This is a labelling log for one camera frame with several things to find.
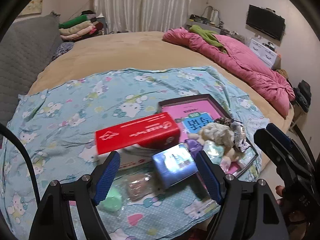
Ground leopard print scrunchie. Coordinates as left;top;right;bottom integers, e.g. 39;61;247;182
214;116;235;127

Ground green round cup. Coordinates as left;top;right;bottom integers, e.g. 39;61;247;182
99;186;123;212

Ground blue shiny small box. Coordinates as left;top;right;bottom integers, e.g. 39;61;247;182
152;143;197;189

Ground cream curtains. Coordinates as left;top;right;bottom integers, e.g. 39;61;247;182
94;0;191;33

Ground red tissue box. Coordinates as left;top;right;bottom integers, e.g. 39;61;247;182
95;112;181;170

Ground white drawer cabinet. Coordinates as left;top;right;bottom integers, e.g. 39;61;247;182
249;38;281;70

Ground Hello Kitty blue sheet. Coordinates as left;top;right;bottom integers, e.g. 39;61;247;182
8;66;268;239

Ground green blanket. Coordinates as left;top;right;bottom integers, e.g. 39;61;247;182
189;25;227;54

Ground round tan bed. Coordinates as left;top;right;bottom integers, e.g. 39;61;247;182
27;31;295;170

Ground dark clothes pile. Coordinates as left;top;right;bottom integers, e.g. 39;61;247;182
293;80;312;113

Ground stack of folded clothes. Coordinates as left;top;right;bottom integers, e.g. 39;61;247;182
59;10;107;42

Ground cluttered dresser table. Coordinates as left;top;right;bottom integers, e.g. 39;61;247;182
185;5;247;44

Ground cream fluffy scrunchie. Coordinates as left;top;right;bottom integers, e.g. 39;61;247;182
198;122;234;147

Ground clear plastic bag item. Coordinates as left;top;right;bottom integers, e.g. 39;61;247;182
230;120;250;153

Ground black cable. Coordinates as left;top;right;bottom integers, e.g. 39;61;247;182
0;123;42;205

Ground floral wall painting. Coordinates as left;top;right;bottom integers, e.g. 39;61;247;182
18;0;43;16

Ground wall mounted black television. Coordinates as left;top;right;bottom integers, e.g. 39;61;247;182
246;4;285;41

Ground brown item in plastic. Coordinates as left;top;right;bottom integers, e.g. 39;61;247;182
125;173;155;202

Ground cream plush bear purple dress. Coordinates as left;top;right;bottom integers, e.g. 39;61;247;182
184;133;238;173

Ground mint tissue pack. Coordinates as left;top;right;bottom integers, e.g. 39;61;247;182
203;140;225;165

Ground dark shallow cardboard tray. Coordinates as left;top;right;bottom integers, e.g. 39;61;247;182
158;93;259;178

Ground pink quilted comforter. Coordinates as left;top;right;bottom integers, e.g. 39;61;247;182
163;27;295;118

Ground pink and blue book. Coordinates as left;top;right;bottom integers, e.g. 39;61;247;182
162;99;247;174

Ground grey quilted sofa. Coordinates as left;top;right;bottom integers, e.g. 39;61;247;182
0;12;62;125

